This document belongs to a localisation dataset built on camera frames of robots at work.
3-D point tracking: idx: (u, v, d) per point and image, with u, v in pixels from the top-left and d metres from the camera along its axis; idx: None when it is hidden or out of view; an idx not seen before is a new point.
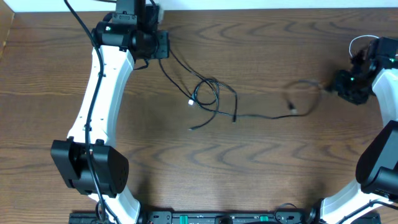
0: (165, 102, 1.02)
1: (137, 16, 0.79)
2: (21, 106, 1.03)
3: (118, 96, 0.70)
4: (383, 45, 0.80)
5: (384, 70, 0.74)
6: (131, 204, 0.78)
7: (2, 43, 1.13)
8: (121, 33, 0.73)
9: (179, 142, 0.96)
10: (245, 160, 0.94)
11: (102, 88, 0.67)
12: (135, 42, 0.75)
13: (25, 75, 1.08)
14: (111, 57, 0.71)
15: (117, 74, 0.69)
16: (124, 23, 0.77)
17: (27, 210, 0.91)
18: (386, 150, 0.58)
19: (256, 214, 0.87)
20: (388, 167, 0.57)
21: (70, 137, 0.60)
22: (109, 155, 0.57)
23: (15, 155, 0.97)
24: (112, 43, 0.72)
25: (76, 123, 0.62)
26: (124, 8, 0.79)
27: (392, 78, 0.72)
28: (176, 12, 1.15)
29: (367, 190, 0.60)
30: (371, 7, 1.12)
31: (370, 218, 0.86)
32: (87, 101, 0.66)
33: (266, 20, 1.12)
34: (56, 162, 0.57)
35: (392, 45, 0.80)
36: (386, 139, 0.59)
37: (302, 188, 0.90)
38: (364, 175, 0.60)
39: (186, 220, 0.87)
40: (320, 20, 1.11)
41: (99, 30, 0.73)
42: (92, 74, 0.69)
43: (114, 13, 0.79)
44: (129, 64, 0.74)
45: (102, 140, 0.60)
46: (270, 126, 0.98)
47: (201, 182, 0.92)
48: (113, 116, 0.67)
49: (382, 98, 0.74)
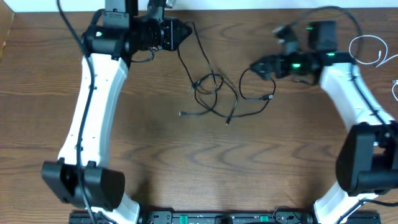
0: (165, 102, 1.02)
1: (129, 14, 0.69)
2: (20, 106, 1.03)
3: (111, 109, 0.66)
4: (320, 34, 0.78)
5: (327, 69, 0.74)
6: (131, 208, 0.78)
7: (2, 42, 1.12)
8: (112, 38, 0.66)
9: (179, 142, 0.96)
10: (245, 160, 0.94)
11: (94, 102, 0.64)
12: (128, 48, 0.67)
13: (25, 75, 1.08)
14: (102, 66, 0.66)
15: (109, 86, 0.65)
16: (115, 26, 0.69)
17: (26, 211, 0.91)
18: (358, 155, 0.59)
19: (256, 214, 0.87)
20: (365, 169, 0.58)
21: (61, 158, 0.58)
22: (101, 178, 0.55)
23: (15, 155, 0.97)
24: (103, 50, 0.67)
25: (67, 142, 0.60)
26: (114, 5, 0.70)
27: (336, 75, 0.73)
28: (176, 12, 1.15)
29: (354, 194, 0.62)
30: (371, 7, 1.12)
31: (370, 218, 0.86)
32: (78, 117, 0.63)
33: (266, 21, 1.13)
34: (49, 183, 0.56)
35: (329, 32, 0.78)
36: (354, 146, 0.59)
37: (301, 188, 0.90)
38: (346, 182, 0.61)
39: (186, 220, 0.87)
40: (320, 20, 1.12)
41: (88, 35, 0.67)
42: (83, 88, 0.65)
43: (103, 11, 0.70)
44: (122, 71, 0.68)
45: (94, 163, 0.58)
46: (270, 126, 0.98)
47: (201, 182, 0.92)
48: (106, 131, 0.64)
49: (335, 94, 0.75)
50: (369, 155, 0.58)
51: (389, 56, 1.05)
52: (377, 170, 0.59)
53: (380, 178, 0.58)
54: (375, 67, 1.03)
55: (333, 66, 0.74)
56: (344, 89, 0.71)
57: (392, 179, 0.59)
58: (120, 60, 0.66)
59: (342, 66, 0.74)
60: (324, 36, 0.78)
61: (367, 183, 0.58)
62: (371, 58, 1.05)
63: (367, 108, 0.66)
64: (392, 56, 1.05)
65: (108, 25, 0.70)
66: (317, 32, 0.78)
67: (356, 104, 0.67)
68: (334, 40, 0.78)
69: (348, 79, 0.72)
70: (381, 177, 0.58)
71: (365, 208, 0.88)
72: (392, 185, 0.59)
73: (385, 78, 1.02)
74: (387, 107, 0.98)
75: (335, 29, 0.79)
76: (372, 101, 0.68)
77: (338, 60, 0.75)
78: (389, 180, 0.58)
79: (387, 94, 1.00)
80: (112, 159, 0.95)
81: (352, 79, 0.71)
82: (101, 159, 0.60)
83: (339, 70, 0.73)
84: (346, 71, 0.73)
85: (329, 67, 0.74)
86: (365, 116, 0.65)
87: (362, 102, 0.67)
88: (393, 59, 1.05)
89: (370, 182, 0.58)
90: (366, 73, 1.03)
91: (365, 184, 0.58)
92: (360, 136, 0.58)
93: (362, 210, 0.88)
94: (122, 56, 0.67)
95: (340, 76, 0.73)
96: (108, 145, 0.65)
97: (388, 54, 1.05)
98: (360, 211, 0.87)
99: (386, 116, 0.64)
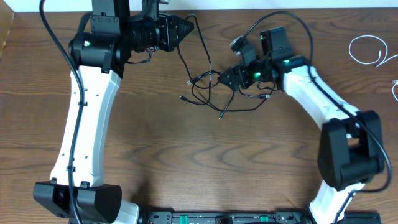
0: (165, 102, 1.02)
1: (118, 18, 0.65)
2: (20, 106, 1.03)
3: (104, 124, 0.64)
4: (273, 42, 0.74)
5: (286, 75, 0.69)
6: (130, 211, 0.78)
7: (2, 42, 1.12)
8: (102, 48, 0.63)
9: (180, 142, 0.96)
10: (245, 160, 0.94)
11: (84, 120, 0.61)
12: (119, 56, 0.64)
13: (25, 75, 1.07)
14: (92, 80, 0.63)
15: (99, 102, 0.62)
16: (104, 35, 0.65)
17: (27, 210, 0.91)
18: (336, 151, 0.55)
19: (256, 214, 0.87)
20: (346, 163, 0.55)
21: (53, 180, 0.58)
22: (93, 198, 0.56)
23: (15, 155, 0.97)
24: (92, 60, 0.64)
25: (59, 162, 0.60)
26: (103, 9, 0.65)
27: (295, 79, 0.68)
28: (176, 12, 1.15)
29: (342, 188, 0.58)
30: (372, 7, 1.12)
31: (370, 218, 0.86)
32: (69, 135, 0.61)
33: (266, 21, 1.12)
34: (42, 202, 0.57)
35: (280, 38, 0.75)
36: (329, 140, 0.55)
37: (301, 188, 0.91)
38: (331, 178, 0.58)
39: (186, 220, 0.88)
40: (320, 20, 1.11)
41: (75, 45, 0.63)
42: (72, 103, 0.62)
43: (91, 15, 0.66)
44: (115, 83, 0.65)
45: (88, 183, 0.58)
46: (270, 126, 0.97)
47: (201, 182, 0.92)
48: (99, 147, 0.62)
49: (300, 99, 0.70)
50: (346, 148, 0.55)
51: (390, 56, 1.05)
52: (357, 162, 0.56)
53: (361, 168, 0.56)
54: (375, 67, 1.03)
55: (291, 71, 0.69)
56: (306, 92, 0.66)
57: (372, 167, 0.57)
58: (111, 71, 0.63)
59: (300, 70, 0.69)
60: (275, 45, 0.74)
61: (349, 175, 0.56)
62: (371, 58, 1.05)
63: (333, 104, 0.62)
64: (393, 57, 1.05)
65: (98, 32, 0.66)
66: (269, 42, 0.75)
67: (321, 102, 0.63)
68: (286, 46, 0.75)
69: (309, 80, 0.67)
70: (361, 166, 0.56)
71: (365, 208, 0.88)
72: (374, 172, 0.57)
73: (385, 78, 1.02)
74: (387, 107, 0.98)
75: (285, 36, 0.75)
76: (334, 96, 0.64)
77: (293, 66, 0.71)
78: (369, 168, 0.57)
79: (387, 94, 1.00)
80: (111, 159, 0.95)
81: (312, 81, 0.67)
82: (94, 180, 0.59)
83: (296, 75, 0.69)
84: (304, 73, 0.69)
85: (287, 73, 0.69)
86: (333, 112, 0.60)
87: (326, 99, 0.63)
88: (393, 59, 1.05)
89: (352, 172, 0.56)
90: (367, 73, 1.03)
91: (347, 177, 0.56)
92: (334, 130, 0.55)
93: (362, 210, 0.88)
94: (112, 66, 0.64)
95: (300, 79, 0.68)
96: (102, 162, 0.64)
97: (388, 54, 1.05)
98: (360, 211, 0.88)
99: (352, 107, 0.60)
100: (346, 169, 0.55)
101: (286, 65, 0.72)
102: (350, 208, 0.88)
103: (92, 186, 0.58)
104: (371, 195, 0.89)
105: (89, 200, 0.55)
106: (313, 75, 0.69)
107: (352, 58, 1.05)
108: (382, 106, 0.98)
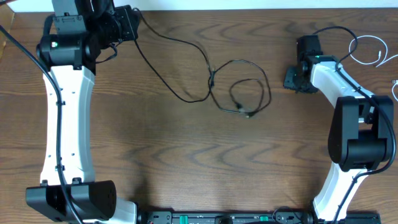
0: (165, 102, 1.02)
1: (82, 16, 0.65)
2: (20, 106, 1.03)
3: (86, 120, 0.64)
4: (308, 45, 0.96)
5: (315, 65, 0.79)
6: (129, 210, 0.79)
7: (2, 42, 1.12)
8: (70, 47, 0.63)
9: (179, 142, 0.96)
10: (245, 160, 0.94)
11: (64, 118, 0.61)
12: (89, 52, 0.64)
13: (25, 75, 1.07)
14: (66, 79, 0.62)
15: (76, 98, 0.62)
16: (69, 33, 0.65)
17: (27, 210, 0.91)
18: (346, 125, 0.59)
19: (256, 214, 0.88)
20: (354, 139, 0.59)
21: (44, 182, 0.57)
22: (87, 192, 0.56)
23: (15, 155, 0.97)
24: (63, 60, 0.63)
25: (46, 164, 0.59)
26: (65, 8, 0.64)
27: (321, 69, 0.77)
28: (176, 12, 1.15)
29: (347, 166, 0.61)
30: (371, 8, 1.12)
31: (370, 218, 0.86)
32: (53, 136, 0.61)
33: (265, 21, 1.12)
34: (37, 207, 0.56)
35: (315, 44, 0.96)
36: (342, 115, 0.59)
37: (302, 187, 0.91)
38: (336, 153, 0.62)
39: (186, 220, 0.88)
40: (320, 20, 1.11)
41: (43, 47, 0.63)
42: (50, 104, 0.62)
43: (54, 17, 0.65)
44: (89, 79, 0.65)
45: (79, 179, 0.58)
46: (271, 126, 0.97)
47: (201, 182, 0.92)
48: (85, 144, 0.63)
49: (323, 87, 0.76)
50: (357, 124, 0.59)
51: (389, 56, 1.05)
52: (365, 142, 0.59)
53: (368, 148, 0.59)
54: (375, 67, 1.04)
55: (319, 63, 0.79)
56: (328, 78, 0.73)
57: (379, 150, 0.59)
58: (83, 68, 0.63)
59: (327, 63, 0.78)
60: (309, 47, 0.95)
61: (354, 151, 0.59)
62: (370, 59, 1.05)
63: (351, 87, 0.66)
64: (393, 57, 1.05)
65: (63, 32, 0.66)
66: (305, 44, 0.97)
67: (341, 84, 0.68)
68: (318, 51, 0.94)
69: (334, 70, 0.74)
70: (369, 147, 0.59)
71: (365, 208, 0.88)
72: (380, 157, 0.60)
73: (385, 78, 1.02)
74: None
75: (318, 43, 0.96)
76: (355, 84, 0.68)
77: (323, 58, 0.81)
78: (375, 151, 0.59)
79: (387, 94, 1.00)
80: (112, 159, 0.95)
81: (336, 70, 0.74)
82: (85, 175, 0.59)
83: (324, 66, 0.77)
84: (331, 66, 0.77)
85: (316, 64, 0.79)
86: (349, 93, 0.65)
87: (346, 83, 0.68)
88: (393, 59, 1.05)
89: (358, 149, 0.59)
90: (367, 73, 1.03)
91: (353, 152, 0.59)
92: (347, 106, 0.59)
93: (362, 210, 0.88)
94: (84, 63, 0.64)
95: (326, 68, 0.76)
96: (90, 158, 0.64)
97: (388, 55, 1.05)
98: (360, 211, 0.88)
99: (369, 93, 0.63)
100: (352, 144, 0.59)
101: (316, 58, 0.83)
102: (350, 207, 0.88)
103: (84, 182, 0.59)
104: (371, 195, 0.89)
105: (84, 195, 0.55)
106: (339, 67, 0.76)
107: (352, 58, 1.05)
108: None
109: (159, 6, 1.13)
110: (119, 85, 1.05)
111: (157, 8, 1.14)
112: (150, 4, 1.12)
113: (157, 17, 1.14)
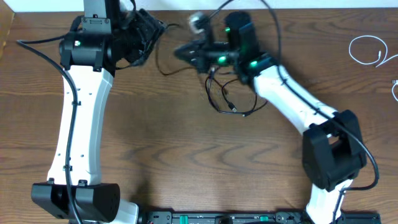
0: (165, 104, 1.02)
1: (109, 20, 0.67)
2: (20, 106, 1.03)
3: (99, 123, 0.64)
4: (242, 40, 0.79)
5: (256, 78, 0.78)
6: (129, 211, 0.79)
7: (2, 42, 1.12)
8: (93, 48, 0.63)
9: (180, 142, 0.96)
10: (245, 160, 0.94)
11: (78, 119, 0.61)
12: (111, 54, 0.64)
13: (25, 75, 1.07)
14: (83, 80, 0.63)
15: (92, 101, 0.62)
16: (94, 33, 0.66)
17: (27, 210, 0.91)
18: (321, 157, 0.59)
19: (256, 215, 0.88)
20: (331, 165, 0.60)
21: (50, 180, 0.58)
22: (93, 195, 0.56)
23: (15, 156, 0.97)
24: (83, 60, 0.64)
25: (55, 162, 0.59)
26: (94, 10, 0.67)
27: (268, 83, 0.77)
28: (177, 12, 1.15)
29: (333, 188, 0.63)
30: (372, 7, 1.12)
31: (370, 218, 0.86)
32: (64, 135, 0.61)
33: (266, 21, 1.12)
34: (40, 203, 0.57)
35: (247, 36, 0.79)
36: (314, 150, 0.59)
37: (301, 188, 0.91)
38: (319, 178, 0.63)
39: (186, 220, 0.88)
40: (321, 20, 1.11)
41: (66, 45, 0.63)
42: (65, 103, 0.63)
43: (83, 17, 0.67)
44: (107, 82, 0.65)
45: (86, 182, 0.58)
46: (270, 126, 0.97)
47: (201, 182, 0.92)
48: (96, 146, 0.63)
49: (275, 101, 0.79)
50: (329, 151, 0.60)
51: (390, 56, 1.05)
52: (341, 161, 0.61)
53: (344, 163, 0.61)
54: (375, 67, 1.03)
55: (260, 75, 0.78)
56: (281, 97, 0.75)
57: (354, 162, 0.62)
58: (103, 70, 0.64)
59: (269, 71, 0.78)
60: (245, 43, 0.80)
61: (336, 174, 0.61)
62: (370, 59, 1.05)
63: (308, 108, 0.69)
64: (393, 56, 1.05)
65: (88, 32, 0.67)
66: (237, 38, 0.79)
67: (298, 106, 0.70)
68: (255, 44, 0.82)
69: (282, 83, 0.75)
70: (344, 163, 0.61)
71: (365, 208, 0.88)
72: (358, 166, 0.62)
73: (385, 78, 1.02)
74: (387, 107, 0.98)
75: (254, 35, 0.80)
76: (310, 99, 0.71)
77: (262, 67, 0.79)
78: (351, 165, 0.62)
79: (387, 94, 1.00)
80: (111, 159, 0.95)
81: (284, 83, 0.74)
82: (92, 178, 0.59)
83: (267, 78, 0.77)
84: (275, 76, 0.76)
85: (258, 77, 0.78)
86: (309, 117, 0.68)
87: (302, 104, 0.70)
88: (393, 59, 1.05)
89: (337, 171, 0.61)
90: (367, 74, 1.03)
91: (334, 176, 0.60)
92: (316, 139, 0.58)
93: (362, 210, 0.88)
94: (104, 65, 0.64)
95: (273, 83, 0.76)
96: (99, 161, 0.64)
97: (388, 55, 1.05)
98: (360, 211, 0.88)
99: (329, 109, 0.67)
100: (333, 170, 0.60)
101: (254, 66, 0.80)
102: (351, 208, 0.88)
103: (90, 185, 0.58)
104: (371, 195, 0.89)
105: (88, 198, 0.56)
106: (285, 76, 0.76)
107: (352, 58, 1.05)
108: (384, 106, 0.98)
109: (158, 6, 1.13)
110: (119, 85, 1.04)
111: (157, 7, 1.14)
112: (151, 4, 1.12)
113: (158, 16, 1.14)
